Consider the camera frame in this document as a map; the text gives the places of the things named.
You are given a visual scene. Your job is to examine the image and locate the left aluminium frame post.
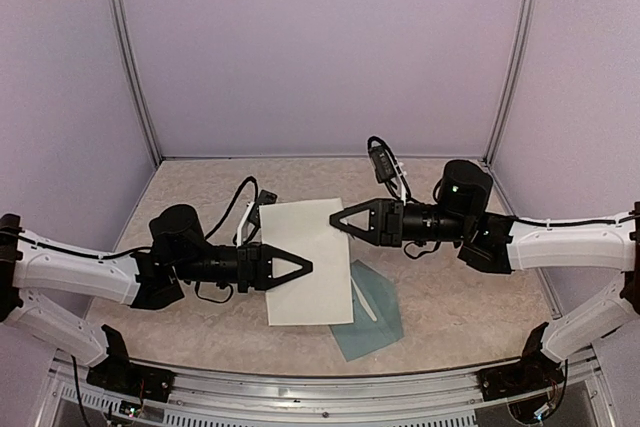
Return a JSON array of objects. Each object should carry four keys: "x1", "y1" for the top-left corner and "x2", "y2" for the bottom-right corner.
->
[{"x1": 108, "y1": 0, "x2": 164, "y2": 169}]

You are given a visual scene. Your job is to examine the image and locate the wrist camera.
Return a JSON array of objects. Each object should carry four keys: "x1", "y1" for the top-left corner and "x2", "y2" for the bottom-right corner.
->
[
  {"x1": 256, "y1": 189, "x2": 278, "y2": 206},
  {"x1": 367, "y1": 136, "x2": 397, "y2": 184}
]

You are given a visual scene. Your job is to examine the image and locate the aluminium front rail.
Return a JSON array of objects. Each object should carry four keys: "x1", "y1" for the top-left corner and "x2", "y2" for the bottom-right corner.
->
[{"x1": 34, "y1": 349, "x2": 615, "y2": 426}]

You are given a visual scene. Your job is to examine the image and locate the beige ornate letter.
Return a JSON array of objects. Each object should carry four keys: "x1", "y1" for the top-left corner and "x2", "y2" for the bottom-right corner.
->
[{"x1": 258, "y1": 196, "x2": 355, "y2": 328}]

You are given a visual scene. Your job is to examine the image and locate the teal paper envelope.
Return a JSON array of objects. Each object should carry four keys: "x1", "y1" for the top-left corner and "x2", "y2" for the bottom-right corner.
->
[{"x1": 330, "y1": 260, "x2": 404, "y2": 362}]

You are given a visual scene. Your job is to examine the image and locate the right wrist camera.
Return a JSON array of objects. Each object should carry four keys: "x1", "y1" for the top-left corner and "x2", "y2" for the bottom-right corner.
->
[{"x1": 367, "y1": 136, "x2": 397, "y2": 184}]

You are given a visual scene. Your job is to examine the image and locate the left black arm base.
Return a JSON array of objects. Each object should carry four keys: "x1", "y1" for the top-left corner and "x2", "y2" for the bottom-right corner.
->
[{"x1": 87, "y1": 360, "x2": 176, "y2": 403}]

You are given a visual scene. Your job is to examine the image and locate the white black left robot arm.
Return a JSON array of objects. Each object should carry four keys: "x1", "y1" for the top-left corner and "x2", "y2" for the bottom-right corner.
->
[{"x1": 1, "y1": 204, "x2": 313, "y2": 392}]

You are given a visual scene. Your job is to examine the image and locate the right aluminium frame post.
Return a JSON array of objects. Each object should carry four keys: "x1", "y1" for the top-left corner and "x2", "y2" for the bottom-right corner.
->
[{"x1": 483, "y1": 0, "x2": 536, "y2": 170}]

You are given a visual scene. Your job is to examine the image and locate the aluminium frame post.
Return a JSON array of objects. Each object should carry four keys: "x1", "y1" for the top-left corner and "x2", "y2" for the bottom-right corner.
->
[
  {"x1": 108, "y1": 0, "x2": 164, "y2": 169},
  {"x1": 483, "y1": 0, "x2": 536, "y2": 170}
]

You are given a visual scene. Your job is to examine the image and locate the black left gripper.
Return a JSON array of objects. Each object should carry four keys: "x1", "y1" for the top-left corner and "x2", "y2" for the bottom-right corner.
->
[{"x1": 173, "y1": 241, "x2": 313, "y2": 294}]

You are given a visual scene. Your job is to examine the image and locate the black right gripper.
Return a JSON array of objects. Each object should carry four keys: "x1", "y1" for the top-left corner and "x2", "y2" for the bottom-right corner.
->
[{"x1": 330, "y1": 197, "x2": 472, "y2": 247}]

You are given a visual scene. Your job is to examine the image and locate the beige lined letter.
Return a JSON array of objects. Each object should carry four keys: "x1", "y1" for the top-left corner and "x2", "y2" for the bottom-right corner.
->
[{"x1": 351, "y1": 278, "x2": 378, "y2": 323}]

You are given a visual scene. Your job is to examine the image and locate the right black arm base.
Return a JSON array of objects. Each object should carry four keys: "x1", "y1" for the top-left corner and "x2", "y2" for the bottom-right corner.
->
[{"x1": 477, "y1": 362, "x2": 565, "y2": 402}]

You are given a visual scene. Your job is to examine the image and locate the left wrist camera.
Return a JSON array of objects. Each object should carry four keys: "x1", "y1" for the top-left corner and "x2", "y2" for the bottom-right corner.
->
[{"x1": 256, "y1": 189, "x2": 278, "y2": 206}]

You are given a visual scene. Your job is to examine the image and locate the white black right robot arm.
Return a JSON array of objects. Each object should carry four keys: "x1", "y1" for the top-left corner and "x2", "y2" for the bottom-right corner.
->
[{"x1": 329, "y1": 160, "x2": 639, "y2": 391}]

